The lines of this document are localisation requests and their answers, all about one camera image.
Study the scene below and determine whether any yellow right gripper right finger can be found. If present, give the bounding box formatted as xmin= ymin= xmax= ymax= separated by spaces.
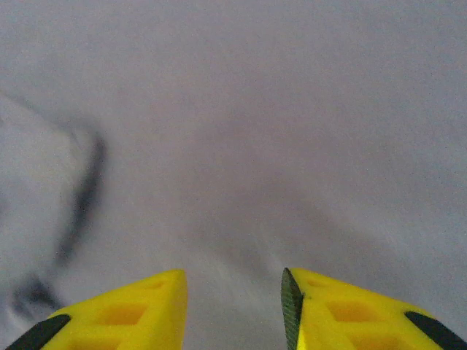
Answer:
xmin=280 ymin=267 xmax=467 ymax=350

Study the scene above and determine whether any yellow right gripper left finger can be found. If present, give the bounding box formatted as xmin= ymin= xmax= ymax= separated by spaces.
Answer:
xmin=5 ymin=268 xmax=189 ymax=350

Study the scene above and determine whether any purple t-shirt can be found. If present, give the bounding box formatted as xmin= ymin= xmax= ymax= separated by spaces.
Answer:
xmin=0 ymin=0 xmax=467 ymax=350

